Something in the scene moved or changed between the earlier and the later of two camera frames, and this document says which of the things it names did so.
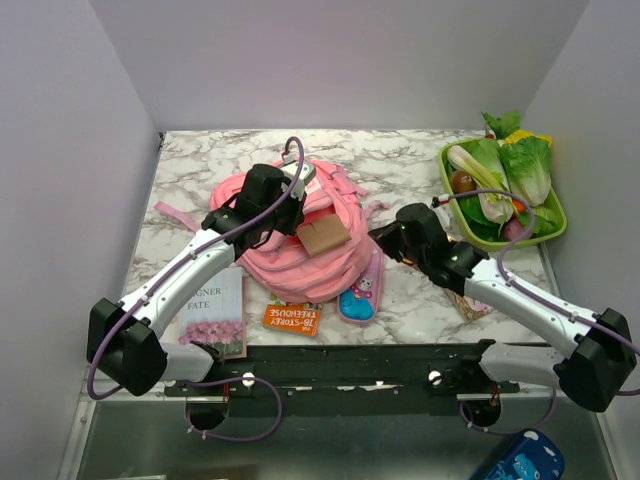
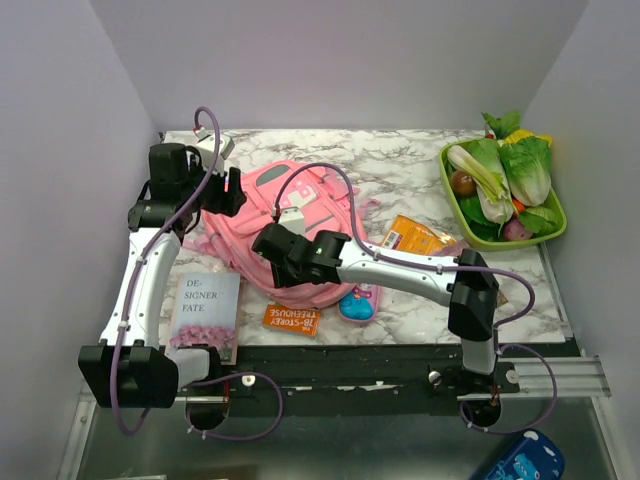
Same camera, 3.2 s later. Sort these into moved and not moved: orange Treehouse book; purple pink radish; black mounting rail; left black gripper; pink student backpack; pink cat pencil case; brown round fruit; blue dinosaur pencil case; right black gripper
Moved: left black gripper; pink student backpack; right black gripper
Not moved: purple pink radish; pink cat pencil case; black mounting rail; orange Treehouse book; blue dinosaur pencil case; brown round fruit
